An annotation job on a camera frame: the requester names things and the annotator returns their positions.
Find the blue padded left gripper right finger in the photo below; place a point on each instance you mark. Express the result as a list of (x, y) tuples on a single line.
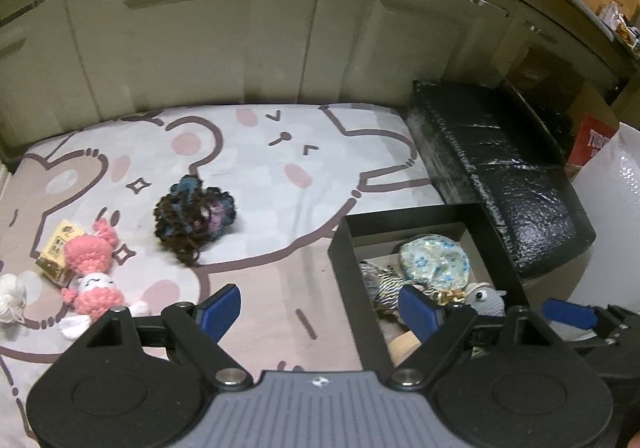
[(421, 314)]

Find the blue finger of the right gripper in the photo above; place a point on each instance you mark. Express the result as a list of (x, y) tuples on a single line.
[(581, 317)]

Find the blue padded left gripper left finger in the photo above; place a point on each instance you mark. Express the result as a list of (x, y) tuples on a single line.
[(218, 313)]

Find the yellow knitted item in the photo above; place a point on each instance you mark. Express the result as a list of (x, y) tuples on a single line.
[(403, 347)]

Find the striped knitted pouch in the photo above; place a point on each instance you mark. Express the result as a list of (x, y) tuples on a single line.
[(382, 285)]

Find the blue floral fabric pouch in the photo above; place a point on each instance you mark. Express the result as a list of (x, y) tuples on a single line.
[(435, 262)]

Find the grey knitted mouse toy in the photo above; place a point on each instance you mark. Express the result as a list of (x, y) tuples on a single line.
[(485, 299)]

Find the dark blue brown yarn bundle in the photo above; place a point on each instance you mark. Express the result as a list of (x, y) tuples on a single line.
[(190, 217)]

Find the pink crochet doll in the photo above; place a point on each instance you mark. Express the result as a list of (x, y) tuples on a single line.
[(93, 291)]

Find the white yarn ball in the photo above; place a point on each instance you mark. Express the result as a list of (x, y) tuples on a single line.
[(13, 299)]

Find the black open storage box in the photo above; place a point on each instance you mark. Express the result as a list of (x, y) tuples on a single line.
[(377, 237)]

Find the cartoon bear floor rug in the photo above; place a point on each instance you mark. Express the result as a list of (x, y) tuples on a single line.
[(294, 172)]

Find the white bubble wrap box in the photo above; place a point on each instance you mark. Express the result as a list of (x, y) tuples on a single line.
[(608, 187)]

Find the yellow tissue pack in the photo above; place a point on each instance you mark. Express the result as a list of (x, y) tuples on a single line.
[(51, 259)]

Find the red cardboard box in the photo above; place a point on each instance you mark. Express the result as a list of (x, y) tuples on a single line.
[(592, 136)]

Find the black wrapped long box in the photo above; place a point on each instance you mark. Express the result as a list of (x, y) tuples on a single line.
[(487, 146)]

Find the cream wardrobe cabinet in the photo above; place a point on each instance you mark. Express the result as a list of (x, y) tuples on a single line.
[(69, 64)]

